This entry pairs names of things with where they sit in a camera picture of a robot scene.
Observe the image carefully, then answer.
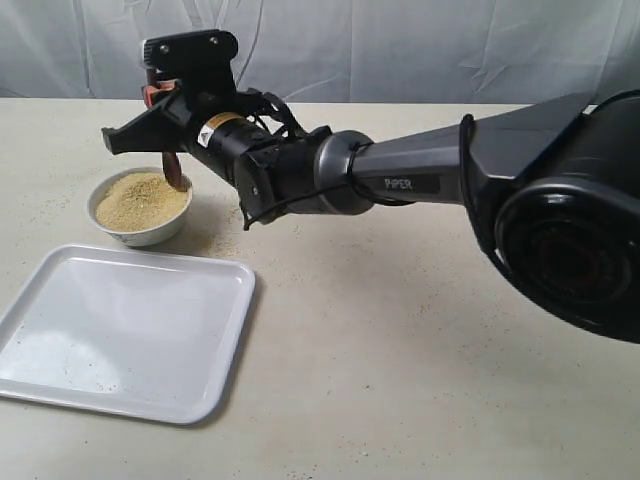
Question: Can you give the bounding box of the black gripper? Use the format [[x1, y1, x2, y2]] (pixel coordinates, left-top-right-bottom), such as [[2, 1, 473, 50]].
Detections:
[[101, 79, 280, 173]]

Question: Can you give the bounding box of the brown wooden spoon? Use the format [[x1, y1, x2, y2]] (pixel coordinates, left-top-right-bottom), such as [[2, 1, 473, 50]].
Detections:
[[161, 152, 184, 191]]

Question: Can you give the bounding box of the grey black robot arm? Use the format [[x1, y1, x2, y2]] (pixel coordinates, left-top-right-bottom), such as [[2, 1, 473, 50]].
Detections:
[[102, 84, 639, 343]]

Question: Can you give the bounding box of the tan grain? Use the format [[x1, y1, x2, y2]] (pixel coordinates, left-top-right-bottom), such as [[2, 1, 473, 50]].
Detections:
[[95, 172, 189, 232]]

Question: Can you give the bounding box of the white floral ceramic bowl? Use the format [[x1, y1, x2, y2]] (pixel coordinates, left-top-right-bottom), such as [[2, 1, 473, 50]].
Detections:
[[86, 167, 193, 247]]

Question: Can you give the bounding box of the white rectangular plastic tray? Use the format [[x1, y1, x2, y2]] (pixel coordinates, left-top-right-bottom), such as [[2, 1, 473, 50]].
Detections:
[[1, 245, 256, 425]]

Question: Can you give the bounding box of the white backdrop curtain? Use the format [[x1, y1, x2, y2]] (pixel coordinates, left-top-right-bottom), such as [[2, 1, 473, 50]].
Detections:
[[1, 1, 639, 104]]

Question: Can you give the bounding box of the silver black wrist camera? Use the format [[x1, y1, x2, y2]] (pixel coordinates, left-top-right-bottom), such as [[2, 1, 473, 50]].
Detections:
[[141, 29, 239, 93]]

